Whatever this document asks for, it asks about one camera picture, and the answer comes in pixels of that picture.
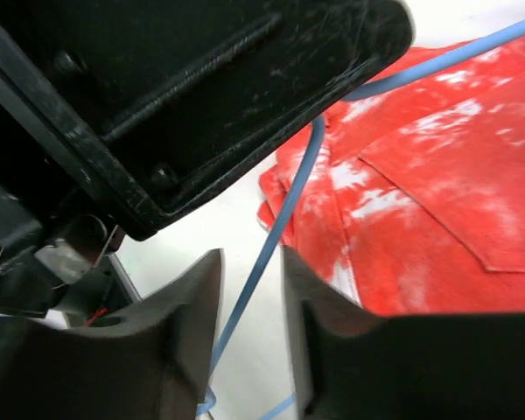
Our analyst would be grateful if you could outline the blue wire hanger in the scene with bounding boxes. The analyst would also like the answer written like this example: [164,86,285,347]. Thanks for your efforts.
[195,11,525,420]

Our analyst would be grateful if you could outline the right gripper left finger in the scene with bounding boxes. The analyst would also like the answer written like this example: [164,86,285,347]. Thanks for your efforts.
[0,249,222,419]

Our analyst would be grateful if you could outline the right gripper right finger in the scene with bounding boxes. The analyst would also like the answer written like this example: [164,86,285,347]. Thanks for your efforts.
[283,247,525,419]

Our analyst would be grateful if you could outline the red white patterned trousers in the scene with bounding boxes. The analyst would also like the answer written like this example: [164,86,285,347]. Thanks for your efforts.
[280,37,525,315]

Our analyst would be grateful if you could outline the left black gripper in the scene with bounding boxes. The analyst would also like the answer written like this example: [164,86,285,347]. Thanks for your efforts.
[0,1,414,317]

